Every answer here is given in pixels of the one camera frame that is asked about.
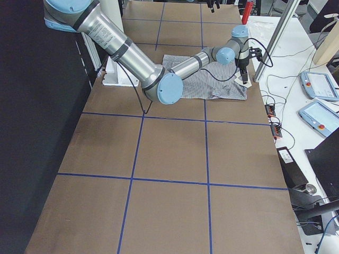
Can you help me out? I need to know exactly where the black box with label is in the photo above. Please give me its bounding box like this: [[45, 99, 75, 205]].
[[277, 147, 308, 188]]

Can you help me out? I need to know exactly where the orange usb hub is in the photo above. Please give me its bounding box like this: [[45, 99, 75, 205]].
[[270, 122, 282, 140], [264, 104, 276, 118]]

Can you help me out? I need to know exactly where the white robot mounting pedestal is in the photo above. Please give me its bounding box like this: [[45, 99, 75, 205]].
[[100, 0, 139, 87]]

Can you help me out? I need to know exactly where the navy white striped polo shirt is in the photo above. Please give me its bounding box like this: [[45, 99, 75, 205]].
[[162, 54, 252, 101]]

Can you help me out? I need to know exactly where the near teach pendant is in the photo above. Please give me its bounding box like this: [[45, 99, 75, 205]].
[[298, 101, 338, 137]]

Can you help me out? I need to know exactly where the near orange USB hub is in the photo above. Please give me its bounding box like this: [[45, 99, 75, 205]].
[[270, 122, 282, 140]]

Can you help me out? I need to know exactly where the far teach pendant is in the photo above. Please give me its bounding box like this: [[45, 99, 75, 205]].
[[300, 71, 338, 102]]

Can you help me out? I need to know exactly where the wooden post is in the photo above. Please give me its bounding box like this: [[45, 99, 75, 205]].
[[313, 13, 338, 65]]

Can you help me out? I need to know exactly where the brown paper table mat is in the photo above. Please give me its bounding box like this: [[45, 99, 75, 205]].
[[25, 1, 305, 254]]

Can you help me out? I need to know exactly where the black monitor stand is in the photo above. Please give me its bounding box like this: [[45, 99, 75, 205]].
[[288, 183, 338, 235]]

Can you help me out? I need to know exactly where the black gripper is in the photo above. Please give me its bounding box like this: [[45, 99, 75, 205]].
[[207, 0, 220, 13], [235, 47, 263, 85]]

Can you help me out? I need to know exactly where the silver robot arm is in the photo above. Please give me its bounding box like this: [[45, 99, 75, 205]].
[[43, 1, 263, 105]]

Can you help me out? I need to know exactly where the red cylinder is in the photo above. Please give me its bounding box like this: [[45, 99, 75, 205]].
[[242, 0, 254, 25]]

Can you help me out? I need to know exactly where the aluminium frame post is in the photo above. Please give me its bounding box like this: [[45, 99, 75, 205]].
[[254, 0, 300, 83]]

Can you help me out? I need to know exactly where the teach pendant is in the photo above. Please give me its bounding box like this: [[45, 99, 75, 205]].
[[298, 101, 338, 137], [300, 71, 338, 102]]

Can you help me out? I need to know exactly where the far orange USB hub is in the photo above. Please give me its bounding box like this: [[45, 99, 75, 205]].
[[264, 104, 276, 118]]

